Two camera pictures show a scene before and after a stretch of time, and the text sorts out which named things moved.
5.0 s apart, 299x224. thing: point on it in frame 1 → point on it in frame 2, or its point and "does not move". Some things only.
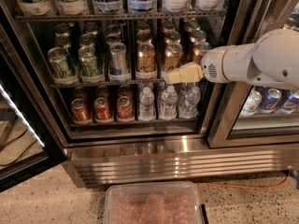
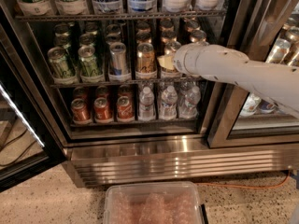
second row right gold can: [198, 35] does not move
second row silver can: [113, 37] does not move
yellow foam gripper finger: [191, 74] → [166, 62]
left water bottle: [147, 105] does not move
